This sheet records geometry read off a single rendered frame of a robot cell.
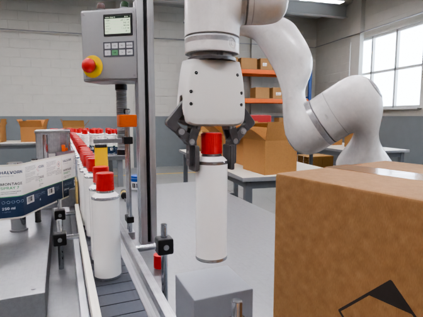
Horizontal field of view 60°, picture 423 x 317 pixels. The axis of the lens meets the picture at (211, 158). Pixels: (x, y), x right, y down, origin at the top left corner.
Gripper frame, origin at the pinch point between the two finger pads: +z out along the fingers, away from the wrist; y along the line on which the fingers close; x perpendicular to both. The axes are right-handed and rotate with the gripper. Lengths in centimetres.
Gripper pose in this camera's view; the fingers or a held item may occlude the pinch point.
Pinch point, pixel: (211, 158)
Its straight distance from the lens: 57.7
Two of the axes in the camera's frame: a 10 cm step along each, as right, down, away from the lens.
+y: -9.2, 0.4, -3.8
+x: 3.8, 1.0, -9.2
